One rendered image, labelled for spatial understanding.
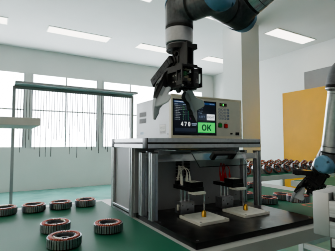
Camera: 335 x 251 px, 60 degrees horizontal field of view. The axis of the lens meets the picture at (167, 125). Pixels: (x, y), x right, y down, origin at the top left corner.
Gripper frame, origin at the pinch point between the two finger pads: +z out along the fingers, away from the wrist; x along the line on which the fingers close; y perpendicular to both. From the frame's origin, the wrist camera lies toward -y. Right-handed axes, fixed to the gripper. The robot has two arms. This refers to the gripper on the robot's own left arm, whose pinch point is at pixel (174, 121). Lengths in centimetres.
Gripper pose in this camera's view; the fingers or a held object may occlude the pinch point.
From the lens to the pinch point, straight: 78.4
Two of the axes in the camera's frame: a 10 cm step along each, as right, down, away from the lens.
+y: 6.2, -0.5, -7.8
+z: 0.0, 10.0, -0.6
